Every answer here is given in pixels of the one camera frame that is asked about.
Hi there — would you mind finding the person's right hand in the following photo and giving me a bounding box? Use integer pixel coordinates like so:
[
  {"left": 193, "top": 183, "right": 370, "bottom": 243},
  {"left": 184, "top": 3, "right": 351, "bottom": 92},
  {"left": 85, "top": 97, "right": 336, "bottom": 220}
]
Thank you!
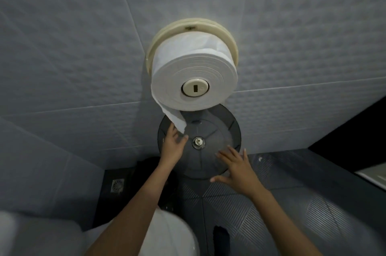
[{"left": 210, "top": 145, "right": 266, "bottom": 200}]

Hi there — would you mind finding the person's left hand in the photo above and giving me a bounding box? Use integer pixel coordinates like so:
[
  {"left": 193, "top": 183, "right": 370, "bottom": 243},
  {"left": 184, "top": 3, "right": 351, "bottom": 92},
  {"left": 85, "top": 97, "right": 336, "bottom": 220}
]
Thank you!
[{"left": 159, "top": 123, "right": 189, "bottom": 169}]

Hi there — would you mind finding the dark translucent round dispenser cover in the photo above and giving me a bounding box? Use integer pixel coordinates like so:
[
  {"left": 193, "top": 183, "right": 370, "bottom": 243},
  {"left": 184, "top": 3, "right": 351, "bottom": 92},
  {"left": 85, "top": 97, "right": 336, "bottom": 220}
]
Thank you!
[{"left": 157, "top": 103, "right": 242, "bottom": 180}]

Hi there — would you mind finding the person's left forearm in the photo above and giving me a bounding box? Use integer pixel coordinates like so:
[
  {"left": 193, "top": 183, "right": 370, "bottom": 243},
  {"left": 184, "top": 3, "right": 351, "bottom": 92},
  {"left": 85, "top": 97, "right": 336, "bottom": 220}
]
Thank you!
[{"left": 84, "top": 164, "right": 176, "bottom": 256}]

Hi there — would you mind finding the person's right forearm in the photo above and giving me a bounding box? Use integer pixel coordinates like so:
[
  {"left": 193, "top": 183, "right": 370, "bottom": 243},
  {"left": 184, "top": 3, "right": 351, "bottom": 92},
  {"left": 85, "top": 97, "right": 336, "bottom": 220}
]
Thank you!
[{"left": 253, "top": 189, "right": 324, "bottom": 256}]

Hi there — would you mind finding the black trash bin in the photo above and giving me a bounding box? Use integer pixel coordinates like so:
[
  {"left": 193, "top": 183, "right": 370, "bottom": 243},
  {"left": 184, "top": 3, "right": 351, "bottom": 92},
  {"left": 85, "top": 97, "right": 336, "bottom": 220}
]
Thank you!
[{"left": 133, "top": 156, "right": 181, "bottom": 212}]

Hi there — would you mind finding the cream dispenser spindle hub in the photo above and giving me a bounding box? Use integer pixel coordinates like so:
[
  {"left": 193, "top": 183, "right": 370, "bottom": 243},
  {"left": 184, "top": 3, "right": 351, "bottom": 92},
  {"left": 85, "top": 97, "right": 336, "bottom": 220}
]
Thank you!
[{"left": 181, "top": 77, "right": 209, "bottom": 97}]

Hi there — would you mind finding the person's dark shoe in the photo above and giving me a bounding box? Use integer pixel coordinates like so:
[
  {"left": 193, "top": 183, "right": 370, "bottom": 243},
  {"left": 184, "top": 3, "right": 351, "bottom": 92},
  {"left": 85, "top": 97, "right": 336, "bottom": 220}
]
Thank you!
[{"left": 212, "top": 225, "right": 231, "bottom": 256}]

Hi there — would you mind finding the white jumbo toilet paper roll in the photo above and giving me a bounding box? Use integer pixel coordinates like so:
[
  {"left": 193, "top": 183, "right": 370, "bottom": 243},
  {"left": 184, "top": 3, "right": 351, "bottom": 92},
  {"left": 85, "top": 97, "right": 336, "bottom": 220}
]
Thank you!
[{"left": 150, "top": 31, "right": 238, "bottom": 132}]

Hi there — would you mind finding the metal floor drain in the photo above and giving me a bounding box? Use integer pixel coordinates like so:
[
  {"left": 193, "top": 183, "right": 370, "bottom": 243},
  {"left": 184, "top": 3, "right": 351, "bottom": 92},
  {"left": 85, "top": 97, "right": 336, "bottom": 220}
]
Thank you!
[{"left": 110, "top": 179, "right": 125, "bottom": 194}]

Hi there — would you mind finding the dark door panel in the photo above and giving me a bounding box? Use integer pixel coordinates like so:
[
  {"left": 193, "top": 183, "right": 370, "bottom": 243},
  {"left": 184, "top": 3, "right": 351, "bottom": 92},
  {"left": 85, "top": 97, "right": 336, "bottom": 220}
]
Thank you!
[{"left": 309, "top": 95, "right": 386, "bottom": 172}]

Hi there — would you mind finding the white ledge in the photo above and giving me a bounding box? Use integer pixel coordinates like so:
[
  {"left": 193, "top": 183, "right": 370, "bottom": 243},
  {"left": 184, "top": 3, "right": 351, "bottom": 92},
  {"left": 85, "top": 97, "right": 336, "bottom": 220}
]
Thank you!
[{"left": 354, "top": 164, "right": 386, "bottom": 190}]

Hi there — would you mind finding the cream wall dispenser back plate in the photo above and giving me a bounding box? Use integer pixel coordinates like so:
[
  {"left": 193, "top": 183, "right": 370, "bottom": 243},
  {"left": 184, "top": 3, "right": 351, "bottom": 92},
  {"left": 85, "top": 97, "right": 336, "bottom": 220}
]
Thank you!
[{"left": 145, "top": 18, "right": 239, "bottom": 74}]

